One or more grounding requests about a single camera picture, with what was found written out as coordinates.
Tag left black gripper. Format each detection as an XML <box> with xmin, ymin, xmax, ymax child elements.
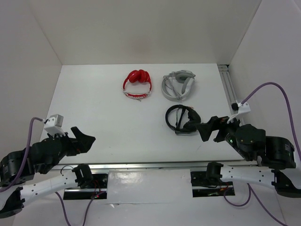
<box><xmin>41</xmin><ymin>126</ymin><xmax>96</xmax><ymax>173</ymax></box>

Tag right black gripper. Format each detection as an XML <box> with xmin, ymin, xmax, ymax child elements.
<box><xmin>193</xmin><ymin>111</ymin><xmax>250</xmax><ymax>160</ymax></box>

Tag black headset with microphone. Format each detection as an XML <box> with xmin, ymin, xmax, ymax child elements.
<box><xmin>165</xmin><ymin>105</ymin><xmax>201</xmax><ymax>135</ymax></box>

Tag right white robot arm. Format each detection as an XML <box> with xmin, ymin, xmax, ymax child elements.
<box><xmin>195</xmin><ymin>116</ymin><xmax>301</xmax><ymax>198</ymax></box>

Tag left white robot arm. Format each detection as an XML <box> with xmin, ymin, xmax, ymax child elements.
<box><xmin>0</xmin><ymin>127</ymin><xmax>96</xmax><ymax>218</ymax></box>

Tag grey white headphones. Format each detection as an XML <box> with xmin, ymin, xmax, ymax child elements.
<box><xmin>161</xmin><ymin>70</ymin><xmax>196</xmax><ymax>102</ymax></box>

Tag red folded headphones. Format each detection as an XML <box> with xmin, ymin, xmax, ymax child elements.
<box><xmin>122</xmin><ymin>69</ymin><xmax>152</xmax><ymax>100</ymax></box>

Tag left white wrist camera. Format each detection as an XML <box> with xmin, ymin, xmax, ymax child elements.
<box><xmin>44</xmin><ymin>114</ymin><xmax>65</xmax><ymax>137</ymax></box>

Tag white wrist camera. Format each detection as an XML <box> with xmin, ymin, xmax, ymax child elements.
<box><xmin>44</xmin><ymin>114</ymin><xmax>65</xmax><ymax>137</ymax></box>
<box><xmin>227</xmin><ymin>101</ymin><xmax>251</xmax><ymax>124</ymax></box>

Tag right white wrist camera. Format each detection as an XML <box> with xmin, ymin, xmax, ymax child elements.
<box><xmin>227</xmin><ymin>101</ymin><xmax>251</xmax><ymax>124</ymax></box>

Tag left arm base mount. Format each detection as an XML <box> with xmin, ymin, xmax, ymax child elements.
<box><xmin>60</xmin><ymin>164</ymin><xmax>108</xmax><ymax>200</ymax></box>

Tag aluminium rail right side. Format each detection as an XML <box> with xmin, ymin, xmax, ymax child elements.
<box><xmin>217</xmin><ymin>64</ymin><xmax>252</xmax><ymax>146</ymax></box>

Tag aluminium rail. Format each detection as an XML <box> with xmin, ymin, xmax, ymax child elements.
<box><xmin>51</xmin><ymin>160</ymin><xmax>233</xmax><ymax>170</ymax></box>
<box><xmin>217</xmin><ymin>64</ymin><xmax>252</xmax><ymax>146</ymax></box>

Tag aluminium rail front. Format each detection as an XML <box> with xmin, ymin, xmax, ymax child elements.
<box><xmin>51</xmin><ymin>160</ymin><xmax>233</xmax><ymax>170</ymax></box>

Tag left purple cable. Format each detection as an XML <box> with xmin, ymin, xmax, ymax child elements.
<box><xmin>0</xmin><ymin>117</ymin><xmax>104</xmax><ymax>226</ymax></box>

